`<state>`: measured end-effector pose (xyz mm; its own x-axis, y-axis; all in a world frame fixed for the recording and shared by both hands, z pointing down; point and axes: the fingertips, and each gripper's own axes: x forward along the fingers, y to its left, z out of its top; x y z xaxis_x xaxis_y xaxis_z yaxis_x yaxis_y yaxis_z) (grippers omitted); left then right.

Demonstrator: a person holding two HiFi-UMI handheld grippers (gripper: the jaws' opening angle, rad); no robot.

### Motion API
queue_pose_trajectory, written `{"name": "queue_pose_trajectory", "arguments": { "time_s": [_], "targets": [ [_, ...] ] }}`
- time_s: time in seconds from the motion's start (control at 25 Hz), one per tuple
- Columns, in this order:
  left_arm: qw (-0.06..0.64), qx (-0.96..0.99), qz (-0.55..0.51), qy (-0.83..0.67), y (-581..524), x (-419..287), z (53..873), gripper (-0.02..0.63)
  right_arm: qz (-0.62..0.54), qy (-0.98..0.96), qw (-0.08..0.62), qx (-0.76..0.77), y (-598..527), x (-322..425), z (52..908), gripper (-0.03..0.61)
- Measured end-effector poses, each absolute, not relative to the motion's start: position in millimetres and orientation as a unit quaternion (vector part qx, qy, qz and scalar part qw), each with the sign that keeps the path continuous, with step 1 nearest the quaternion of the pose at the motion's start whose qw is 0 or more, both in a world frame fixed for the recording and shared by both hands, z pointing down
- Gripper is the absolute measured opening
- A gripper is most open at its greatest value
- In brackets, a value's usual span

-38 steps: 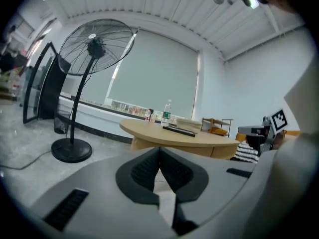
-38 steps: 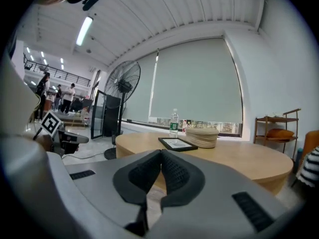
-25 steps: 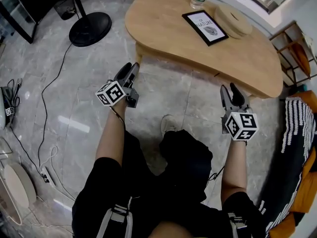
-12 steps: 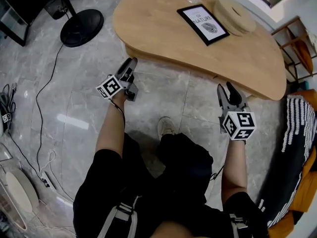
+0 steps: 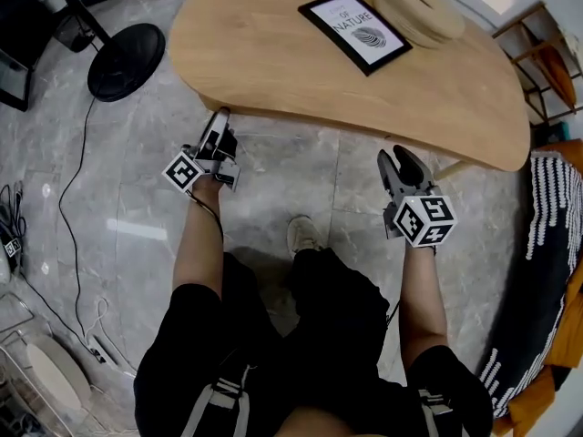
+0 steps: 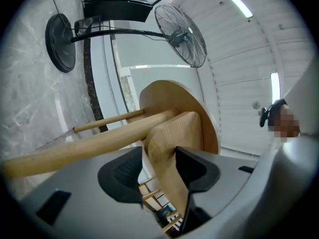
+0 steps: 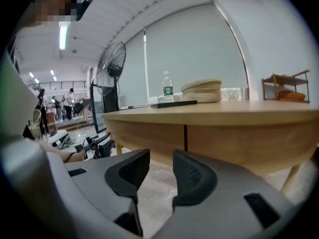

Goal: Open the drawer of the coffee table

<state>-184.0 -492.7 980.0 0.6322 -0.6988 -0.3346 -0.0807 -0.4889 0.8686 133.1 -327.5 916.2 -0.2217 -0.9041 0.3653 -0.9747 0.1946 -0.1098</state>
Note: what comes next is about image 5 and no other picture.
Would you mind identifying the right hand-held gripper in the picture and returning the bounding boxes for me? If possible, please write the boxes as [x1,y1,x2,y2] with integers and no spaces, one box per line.
[376,145,458,249]

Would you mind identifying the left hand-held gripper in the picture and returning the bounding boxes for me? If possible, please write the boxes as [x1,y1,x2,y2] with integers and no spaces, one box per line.
[161,106,242,196]

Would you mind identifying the person's left forearm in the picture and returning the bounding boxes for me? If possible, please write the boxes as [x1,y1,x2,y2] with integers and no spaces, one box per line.
[172,178,228,304]

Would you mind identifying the person's right forearm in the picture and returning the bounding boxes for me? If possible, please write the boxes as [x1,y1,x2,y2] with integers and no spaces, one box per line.
[399,243,451,360]

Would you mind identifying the wooden coffee table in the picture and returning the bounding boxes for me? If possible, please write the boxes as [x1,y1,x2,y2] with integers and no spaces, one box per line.
[168,0,533,182]

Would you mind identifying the person's beige shoe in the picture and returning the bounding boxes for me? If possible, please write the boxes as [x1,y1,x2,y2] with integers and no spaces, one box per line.
[286,215,325,260]

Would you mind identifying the black standing fan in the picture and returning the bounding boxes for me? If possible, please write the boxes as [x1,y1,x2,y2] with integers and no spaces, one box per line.
[43,0,168,104]

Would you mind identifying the black framed picture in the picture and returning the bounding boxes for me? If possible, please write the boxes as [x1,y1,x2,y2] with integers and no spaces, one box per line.
[298,0,414,77]

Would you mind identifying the round wooden box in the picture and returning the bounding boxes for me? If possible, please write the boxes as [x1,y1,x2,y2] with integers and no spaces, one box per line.
[373,0,466,50]

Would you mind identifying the black white striped blanket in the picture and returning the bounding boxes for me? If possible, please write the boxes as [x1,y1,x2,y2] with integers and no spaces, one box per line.
[476,150,583,422]

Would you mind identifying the black mesh wastebasket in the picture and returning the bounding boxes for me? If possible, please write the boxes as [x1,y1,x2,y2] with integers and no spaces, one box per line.
[54,14,100,55]

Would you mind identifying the wooden shelf rack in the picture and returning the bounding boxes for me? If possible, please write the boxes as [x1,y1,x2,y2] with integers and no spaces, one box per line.
[492,1,583,126]

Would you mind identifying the orange cloth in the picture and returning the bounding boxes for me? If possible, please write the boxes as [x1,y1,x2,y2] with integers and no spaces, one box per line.
[539,46,578,109]

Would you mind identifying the person's black clothing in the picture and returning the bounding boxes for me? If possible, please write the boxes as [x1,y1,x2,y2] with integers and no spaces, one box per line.
[133,247,494,437]

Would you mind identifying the white power strip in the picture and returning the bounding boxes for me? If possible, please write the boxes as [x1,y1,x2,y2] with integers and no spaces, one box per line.
[86,334,120,367]

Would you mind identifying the orange sofa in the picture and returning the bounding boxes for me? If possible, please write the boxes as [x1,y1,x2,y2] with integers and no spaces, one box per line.
[491,138,583,437]

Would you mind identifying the beige round lampshade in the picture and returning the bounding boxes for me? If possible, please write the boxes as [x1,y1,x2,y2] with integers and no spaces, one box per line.
[25,334,93,412]

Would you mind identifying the black power cable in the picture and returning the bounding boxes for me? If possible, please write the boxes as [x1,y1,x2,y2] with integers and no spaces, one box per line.
[56,96,100,351]

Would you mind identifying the grey white harness strap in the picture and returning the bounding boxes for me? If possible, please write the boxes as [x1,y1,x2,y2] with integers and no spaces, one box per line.
[417,386,453,437]
[180,365,252,437]

